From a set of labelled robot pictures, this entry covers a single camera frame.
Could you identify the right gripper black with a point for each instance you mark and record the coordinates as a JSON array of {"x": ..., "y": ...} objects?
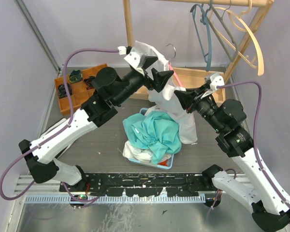
[{"x": 187, "y": 101}]

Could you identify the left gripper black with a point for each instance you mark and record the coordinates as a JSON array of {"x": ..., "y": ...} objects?
[{"x": 160, "y": 78}]

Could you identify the pink hanger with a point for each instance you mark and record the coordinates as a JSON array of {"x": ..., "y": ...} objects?
[{"x": 170, "y": 66}]

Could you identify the teal t shirt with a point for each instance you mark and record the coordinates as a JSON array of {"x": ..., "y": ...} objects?
[{"x": 154, "y": 135}]

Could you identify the grey metal hanger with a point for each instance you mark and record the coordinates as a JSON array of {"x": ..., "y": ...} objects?
[{"x": 226, "y": 26}]

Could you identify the orange t shirt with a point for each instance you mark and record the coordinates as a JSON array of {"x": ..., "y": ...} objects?
[{"x": 164, "y": 163}]

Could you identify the white t shirt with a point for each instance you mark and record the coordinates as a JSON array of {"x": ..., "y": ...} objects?
[{"x": 145, "y": 155}]

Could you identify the beige wooden hanger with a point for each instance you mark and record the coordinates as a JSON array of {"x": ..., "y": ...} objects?
[{"x": 238, "y": 22}]

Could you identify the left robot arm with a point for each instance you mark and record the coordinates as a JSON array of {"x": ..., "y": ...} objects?
[{"x": 110, "y": 91}]

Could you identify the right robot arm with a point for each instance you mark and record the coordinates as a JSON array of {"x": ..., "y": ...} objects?
[{"x": 267, "y": 201}]

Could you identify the wooden clothes rack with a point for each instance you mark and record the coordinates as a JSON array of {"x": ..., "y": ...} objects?
[{"x": 191, "y": 77}]

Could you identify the dark rolled sock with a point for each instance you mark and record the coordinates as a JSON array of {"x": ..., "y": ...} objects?
[
  {"x": 62, "y": 91},
  {"x": 75, "y": 76},
  {"x": 89, "y": 82}
]

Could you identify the light blue plastic basket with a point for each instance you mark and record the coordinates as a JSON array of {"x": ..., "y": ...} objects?
[{"x": 169, "y": 164}]

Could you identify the wooden compartment tray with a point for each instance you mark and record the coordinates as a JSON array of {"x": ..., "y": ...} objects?
[{"x": 80, "y": 93}]

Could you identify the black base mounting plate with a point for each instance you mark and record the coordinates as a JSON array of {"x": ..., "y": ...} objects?
[{"x": 145, "y": 184}]

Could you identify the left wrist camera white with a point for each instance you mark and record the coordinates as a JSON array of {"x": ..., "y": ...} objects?
[{"x": 135, "y": 58}]

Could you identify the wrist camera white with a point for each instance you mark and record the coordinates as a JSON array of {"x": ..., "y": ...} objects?
[
  {"x": 213, "y": 80},
  {"x": 135, "y": 58}
]

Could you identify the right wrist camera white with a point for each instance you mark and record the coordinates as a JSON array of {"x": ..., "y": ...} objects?
[{"x": 213, "y": 80}]

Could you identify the aluminium frame rail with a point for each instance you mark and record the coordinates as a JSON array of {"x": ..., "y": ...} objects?
[{"x": 53, "y": 192}]

